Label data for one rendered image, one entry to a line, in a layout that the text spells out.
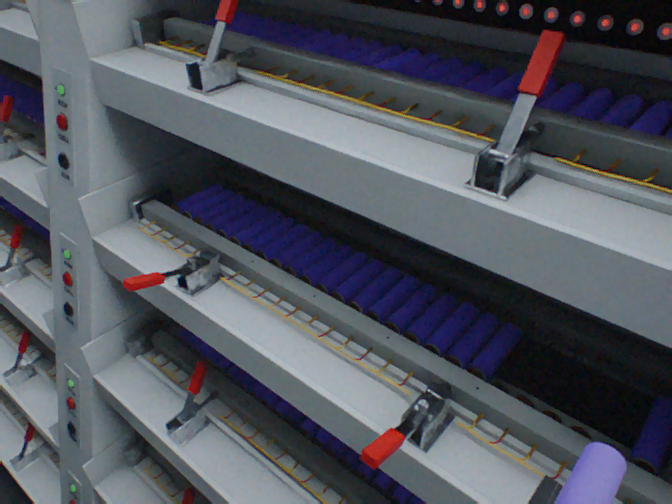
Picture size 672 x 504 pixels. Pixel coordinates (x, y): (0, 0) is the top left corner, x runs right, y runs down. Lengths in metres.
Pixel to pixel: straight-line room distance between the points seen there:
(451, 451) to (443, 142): 0.22
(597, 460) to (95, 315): 0.58
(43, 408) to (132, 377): 0.30
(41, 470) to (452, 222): 0.99
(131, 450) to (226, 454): 0.26
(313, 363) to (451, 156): 0.21
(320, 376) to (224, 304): 0.13
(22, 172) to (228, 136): 0.45
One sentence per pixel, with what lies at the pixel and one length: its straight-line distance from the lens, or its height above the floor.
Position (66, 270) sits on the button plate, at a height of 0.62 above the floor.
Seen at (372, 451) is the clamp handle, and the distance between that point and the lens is 0.36.
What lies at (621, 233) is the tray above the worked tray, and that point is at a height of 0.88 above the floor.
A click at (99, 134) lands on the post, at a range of 0.64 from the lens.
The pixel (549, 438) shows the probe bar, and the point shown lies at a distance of 0.42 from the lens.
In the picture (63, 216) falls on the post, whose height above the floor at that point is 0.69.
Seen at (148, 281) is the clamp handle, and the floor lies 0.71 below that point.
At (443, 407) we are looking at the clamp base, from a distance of 0.41.
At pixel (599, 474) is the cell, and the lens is 0.28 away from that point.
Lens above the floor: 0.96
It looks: 24 degrees down
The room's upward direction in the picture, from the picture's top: 11 degrees clockwise
